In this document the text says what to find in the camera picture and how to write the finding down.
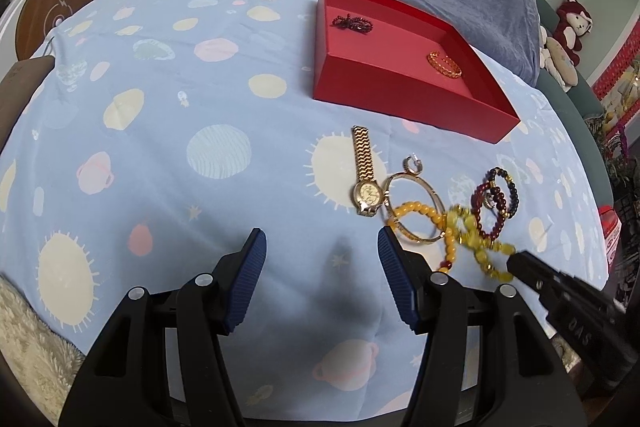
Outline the brown wooden board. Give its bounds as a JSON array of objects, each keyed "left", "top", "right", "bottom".
[{"left": 0, "top": 56, "right": 55, "bottom": 148}]

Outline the white round wooden-top appliance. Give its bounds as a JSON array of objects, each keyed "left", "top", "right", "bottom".
[{"left": 0, "top": 0, "right": 96, "bottom": 62}]

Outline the gold chain cuff bracelet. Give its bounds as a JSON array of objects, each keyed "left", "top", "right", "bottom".
[{"left": 426, "top": 51, "right": 463, "bottom": 79}]

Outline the red container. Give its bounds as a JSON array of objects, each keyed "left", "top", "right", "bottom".
[{"left": 597, "top": 204, "right": 623, "bottom": 273}]

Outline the thin gold bangle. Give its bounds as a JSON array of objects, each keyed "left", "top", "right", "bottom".
[{"left": 382, "top": 171, "right": 447, "bottom": 244}]

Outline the green potted plant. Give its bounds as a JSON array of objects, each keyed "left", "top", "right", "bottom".
[{"left": 585, "top": 117, "right": 640, "bottom": 208}]

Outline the black and gold beaded bracelet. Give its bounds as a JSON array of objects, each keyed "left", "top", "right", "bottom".
[{"left": 487, "top": 167, "right": 521, "bottom": 220}]

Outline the dark garnet beaded bracelet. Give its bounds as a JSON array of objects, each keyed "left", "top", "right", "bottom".
[{"left": 331, "top": 14, "right": 375, "bottom": 35}]

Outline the blue planet print tablecloth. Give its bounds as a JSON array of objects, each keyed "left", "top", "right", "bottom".
[{"left": 0, "top": 0, "right": 613, "bottom": 427}]

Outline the red monkey plush toy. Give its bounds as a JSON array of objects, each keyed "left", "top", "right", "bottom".
[{"left": 552, "top": 0, "right": 596, "bottom": 68}]

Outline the white fluffy rug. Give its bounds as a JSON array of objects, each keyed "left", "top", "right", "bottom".
[{"left": 0, "top": 277, "right": 86, "bottom": 427}]

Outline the red patterned wall strip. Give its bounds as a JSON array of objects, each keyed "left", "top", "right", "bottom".
[{"left": 592, "top": 42, "right": 640, "bottom": 98}]

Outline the dark red beaded bracelet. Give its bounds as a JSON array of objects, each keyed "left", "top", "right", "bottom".
[{"left": 472, "top": 182, "right": 506, "bottom": 240}]

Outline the green sofa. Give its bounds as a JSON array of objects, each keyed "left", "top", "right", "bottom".
[{"left": 515, "top": 0, "right": 616, "bottom": 208}]

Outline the orange beaded bracelet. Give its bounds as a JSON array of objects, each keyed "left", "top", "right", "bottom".
[{"left": 387, "top": 202, "right": 463, "bottom": 275}]

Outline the gold wristwatch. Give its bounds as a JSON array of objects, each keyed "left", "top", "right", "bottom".
[{"left": 349, "top": 125, "right": 383, "bottom": 218}]

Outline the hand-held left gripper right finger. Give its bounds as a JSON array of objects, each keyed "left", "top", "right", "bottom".
[{"left": 377, "top": 224, "right": 583, "bottom": 427}]

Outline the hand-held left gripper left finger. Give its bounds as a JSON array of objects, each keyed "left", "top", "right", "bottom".
[{"left": 59, "top": 227, "right": 268, "bottom": 427}]

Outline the red cardboard box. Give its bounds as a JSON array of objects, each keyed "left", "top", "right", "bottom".
[{"left": 312, "top": 0, "right": 522, "bottom": 144}]

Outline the beige plush cushion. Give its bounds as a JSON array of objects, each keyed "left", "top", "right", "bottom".
[{"left": 539, "top": 27, "right": 581, "bottom": 90}]

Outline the yellow chunky stone bracelet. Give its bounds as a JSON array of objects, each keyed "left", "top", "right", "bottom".
[{"left": 442, "top": 206, "right": 518, "bottom": 283}]

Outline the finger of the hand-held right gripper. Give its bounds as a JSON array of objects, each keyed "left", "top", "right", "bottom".
[{"left": 506, "top": 251, "right": 567, "bottom": 309}]

